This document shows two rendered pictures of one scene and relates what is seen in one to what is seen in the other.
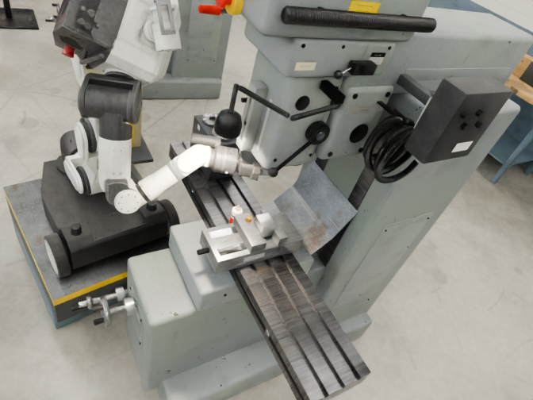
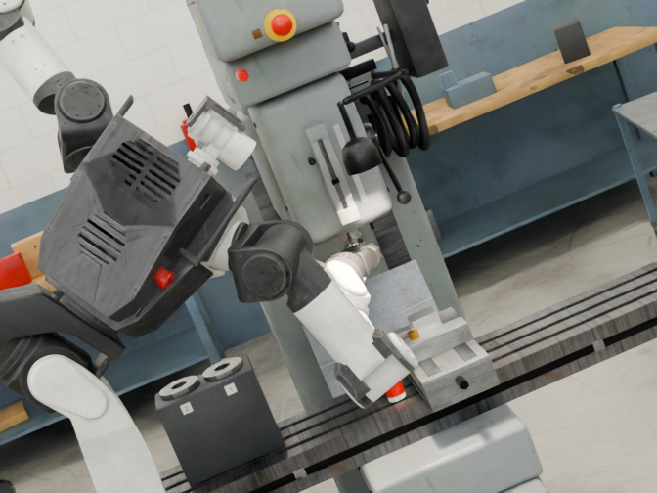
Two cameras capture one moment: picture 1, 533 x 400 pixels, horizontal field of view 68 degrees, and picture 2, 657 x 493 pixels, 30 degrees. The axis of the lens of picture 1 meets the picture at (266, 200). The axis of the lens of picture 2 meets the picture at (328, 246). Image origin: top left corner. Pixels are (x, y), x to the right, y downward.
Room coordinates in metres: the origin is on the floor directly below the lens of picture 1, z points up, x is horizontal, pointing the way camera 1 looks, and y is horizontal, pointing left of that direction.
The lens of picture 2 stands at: (-0.39, 2.08, 1.85)
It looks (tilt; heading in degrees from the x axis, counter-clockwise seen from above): 13 degrees down; 307
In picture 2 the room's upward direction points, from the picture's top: 22 degrees counter-clockwise
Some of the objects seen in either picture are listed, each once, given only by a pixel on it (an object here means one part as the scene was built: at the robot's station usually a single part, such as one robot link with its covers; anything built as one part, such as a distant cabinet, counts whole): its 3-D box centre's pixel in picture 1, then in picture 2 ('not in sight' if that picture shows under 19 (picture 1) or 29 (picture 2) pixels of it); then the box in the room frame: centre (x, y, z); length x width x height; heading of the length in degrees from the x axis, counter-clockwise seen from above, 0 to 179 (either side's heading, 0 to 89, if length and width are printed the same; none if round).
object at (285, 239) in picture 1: (253, 236); (438, 352); (0.99, 0.00, 0.98); 0.35 x 0.15 x 0.11; 130
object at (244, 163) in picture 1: (240, 163); (348, 270); (1.05, 0.12, 1.24); 0.13 x 0.12 x 0.10; 16
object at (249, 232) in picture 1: (249, 232); (435, 340); (0.97, 0.02, 1.01); 0.15 x 0.06 x 0.04; 40
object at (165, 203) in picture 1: (166, 218); not in sight; (1.38, 0.46, 0.50); 0.20 x 0.05 x 0.20; 50
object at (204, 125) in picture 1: (214, 144); (218, 417); (1.39, 0.29, 1.02); 0.22 x 0.12 x 0.20; 42
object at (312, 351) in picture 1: (248, 241); (427, 396); (1.05, 0.02, 0.88); 1.24 x 0.23 x 0.08; 41
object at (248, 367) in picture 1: (257, 318); not in sight; (1.23, -0.16, 0.10); 1.20 x 0.60 x 0.20; 131
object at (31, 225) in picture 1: (99, 240); not in sight; (1.33, 0.82, 0.20); 0.78 x 0.68 x 0.40; 50
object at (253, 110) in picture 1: (251, 117); (331, 173); (1.00, 0.12, 1.45); 0.04 x 0.04 x 0.21; 41
